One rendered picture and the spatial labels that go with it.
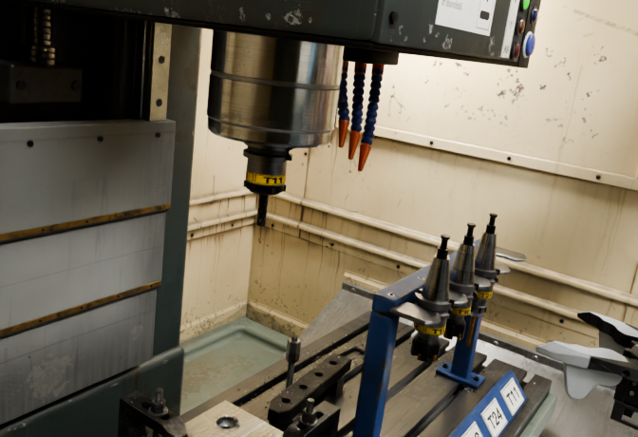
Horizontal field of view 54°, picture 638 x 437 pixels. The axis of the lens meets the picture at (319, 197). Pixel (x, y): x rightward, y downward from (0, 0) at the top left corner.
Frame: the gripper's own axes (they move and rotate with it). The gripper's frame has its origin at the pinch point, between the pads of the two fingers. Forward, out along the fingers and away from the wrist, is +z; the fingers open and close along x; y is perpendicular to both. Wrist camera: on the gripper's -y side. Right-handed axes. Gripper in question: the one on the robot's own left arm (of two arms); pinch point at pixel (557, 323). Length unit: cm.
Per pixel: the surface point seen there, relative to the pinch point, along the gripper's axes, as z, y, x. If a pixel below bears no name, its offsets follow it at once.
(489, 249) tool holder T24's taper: 23.1, 3.5, 31.7
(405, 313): 22.8, 8.4, 3.6
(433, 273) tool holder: 22.4, 3.1, 9.5
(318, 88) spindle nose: 26.0, -24.6, -19.6
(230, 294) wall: 124, 58, 65
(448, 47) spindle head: 13.6, -30.8, -13.7
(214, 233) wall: 123, 33, 54
